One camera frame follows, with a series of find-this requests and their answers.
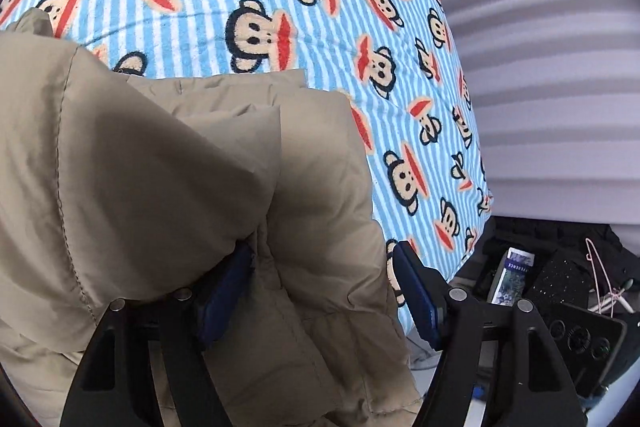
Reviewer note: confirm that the purple pleated curtain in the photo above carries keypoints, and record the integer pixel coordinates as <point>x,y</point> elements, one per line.
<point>550,82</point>

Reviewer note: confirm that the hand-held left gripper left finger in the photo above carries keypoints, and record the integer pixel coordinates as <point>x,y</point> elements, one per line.
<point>225,292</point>

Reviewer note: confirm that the black glitter cloth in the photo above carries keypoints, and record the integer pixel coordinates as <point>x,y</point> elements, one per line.
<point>560,282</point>

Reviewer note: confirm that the printed booklet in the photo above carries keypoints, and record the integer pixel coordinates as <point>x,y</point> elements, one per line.
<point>512,277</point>

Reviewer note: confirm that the beige puffer jacket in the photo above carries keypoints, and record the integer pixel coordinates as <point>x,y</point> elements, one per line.
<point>150,187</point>

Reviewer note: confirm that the monkey printed striped blanket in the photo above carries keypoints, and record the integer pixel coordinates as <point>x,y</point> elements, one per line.
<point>310,57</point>

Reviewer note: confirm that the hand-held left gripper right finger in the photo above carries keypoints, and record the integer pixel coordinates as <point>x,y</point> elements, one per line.
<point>417,297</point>

